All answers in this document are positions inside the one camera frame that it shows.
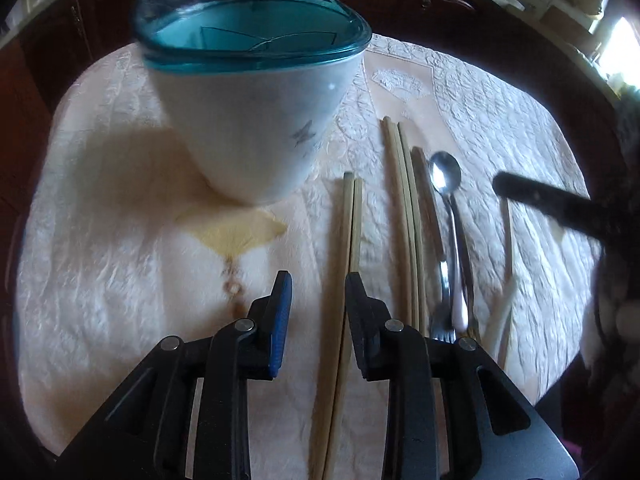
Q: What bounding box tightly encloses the dark brown chopstick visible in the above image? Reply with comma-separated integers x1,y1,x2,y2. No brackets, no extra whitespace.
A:
411,146,447,261

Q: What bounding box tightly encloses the white cup teal rim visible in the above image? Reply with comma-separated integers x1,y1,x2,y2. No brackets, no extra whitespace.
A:
131,0,372,205

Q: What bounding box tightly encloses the stainless steel spoon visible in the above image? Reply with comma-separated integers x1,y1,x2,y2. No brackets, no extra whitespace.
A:
427,151,470,333

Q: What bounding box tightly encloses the bamboo chopstick pair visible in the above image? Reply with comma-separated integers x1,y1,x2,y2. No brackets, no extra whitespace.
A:
309,171,355,479
398,122,428,336
382,116,413,325
322,171,363,479

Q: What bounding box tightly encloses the right hand white glove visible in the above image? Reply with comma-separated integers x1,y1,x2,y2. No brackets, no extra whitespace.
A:
580,255,639,385

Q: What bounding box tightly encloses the quilted pink tablecloth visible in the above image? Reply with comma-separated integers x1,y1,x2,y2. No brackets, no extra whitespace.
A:
17,36,599,479

